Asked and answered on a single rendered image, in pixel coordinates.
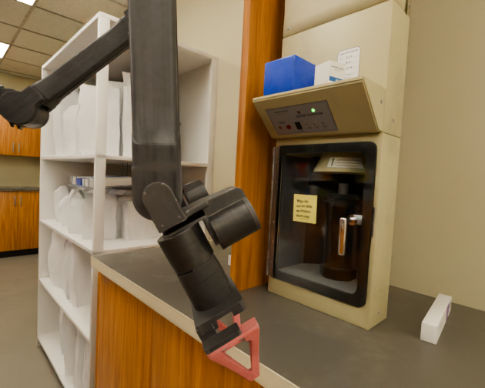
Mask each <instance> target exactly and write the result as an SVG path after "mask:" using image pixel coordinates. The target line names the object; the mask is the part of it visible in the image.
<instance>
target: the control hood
mask: <svg viewBox="0 0 485 388"><path fill-rule="evenodd" d="M385 96H386V90H385V88H384V87H382V86H380V85H378V84H376V83H375V82H373V81H371V80H370V79H368V78H367V77H365V76H359V77H355V78H351V79H344V80H339V81H335V82H329V83H325V84H321V85H314V86H310V87H305V88H302V89H295V90H291V91H287V92H280V93H276V94H272V95H265V96H261V97H257V98H253V104H254V106H255V107H256V110H257V112H258V113H259V115H260V117H261V119H262V121H263V123H264V125H265V127H266V128H267V130H268V132H269V134H270V136H271V138H273V139H293V138H304V137H316V136H328V135H350V134H361V133H373V132H381V131H383V117H384V107H385ZM323 100H327V102H328V105H329V108H330V110H331V113H332V115H333V118H334V121H335V123H336V127H337V128H338V131H328V132H309V133H300V134H289V135H277V133H276V130H275V129H274V127H273V124H272V123H271V121H270V119H269V116H268V115H267V113H266V110H267V109H275V108H281V107H286V106H291V105H299V104H305V103H310V102H318V101H323Z"/></svg>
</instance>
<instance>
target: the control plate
mask: <svg viewBox="0 0 485 388"><path fill-rule="evenodd" d="M311 109H315V112H312V111H311ZM297 111H301V114H298V113H297ZM266 113H267V115H268V116H269V119H270V121H271V123H272V124H273V127H274V129H275V130H276V133H277V135H289V134H300V133H309V132H328V131H338V128H337V127H336V123H335V121H334V118H333V115H332V113H331V110H330V108H329V105H328V102H327V100H323V101H318V102H310V103H305V104H299V105H291V106H286V107H281V108H275V109H267V110H266ZM322 121H324V122H325V124H322ZM294 122H299V123H300V125H301V126H302V128H303V129H299V130H298V129H297V127H296V125H295V123H294ZM314 122H316V125H314V124H313V123H314ZM306 123H308V124H309V125H308V126H306ZM287 125H290V126H291V129H287V127H286V126H287ZM279 126H281V127H282V129H279Z"/></svg>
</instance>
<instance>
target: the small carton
mask: <svg viewBox="0 0 485 388"><path fill-rule="evenodd" d="M345 66H346V65H344V64H341V63H338V62H334V61H331V60H329V61H327V62H324V63H322V64H320V65H317V66H316V67H315V79H314V85H321V84H325V83H329V82H335V81H339V80H344V77H345Z"/></svg>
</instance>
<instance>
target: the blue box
mask: <svg viewBox="0 0 485 388"><path fill-rule="evenodd" d="M315 67H316V65H314V64H313V63H311V62H308V61H306V60H305V59H302V58H300V57H299V56H297V55H290V56H287V57H284V58H281V59H277V60H274V61H271V62H267V63H266V64H265V73H264V74H265V76H264V90H263V96H265V95H272V94H276V93H280V92H287V91H291V90H295V89H302V88H305V87H310V86H314V79H315Z"/></svg>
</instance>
